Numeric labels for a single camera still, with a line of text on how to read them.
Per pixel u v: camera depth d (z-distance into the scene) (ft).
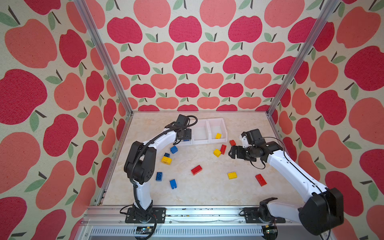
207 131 3.39
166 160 2.98
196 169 2.90
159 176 2.83
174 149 3.22
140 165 1.64
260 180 2.80
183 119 2.50
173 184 2.72
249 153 2.26
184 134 2.70
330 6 2.27
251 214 2.41
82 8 2.28
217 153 3.14
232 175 2.83
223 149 3.22
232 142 3.33
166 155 3.13
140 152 1.59
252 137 2.14
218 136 3.42
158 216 2.44
